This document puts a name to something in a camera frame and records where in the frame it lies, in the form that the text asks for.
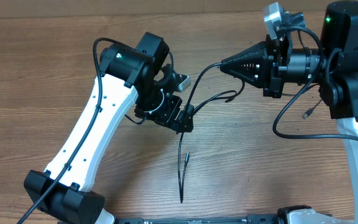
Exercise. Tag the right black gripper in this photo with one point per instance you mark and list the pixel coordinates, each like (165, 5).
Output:
(267, 61)

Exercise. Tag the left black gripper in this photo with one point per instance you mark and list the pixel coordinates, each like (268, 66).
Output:
(168, 116)

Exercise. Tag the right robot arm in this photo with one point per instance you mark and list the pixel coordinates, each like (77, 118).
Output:
(332, 65)

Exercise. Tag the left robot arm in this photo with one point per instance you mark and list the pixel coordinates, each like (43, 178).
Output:
(126, 78)

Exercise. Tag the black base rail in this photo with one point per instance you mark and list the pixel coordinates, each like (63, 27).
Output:
(249, 219)

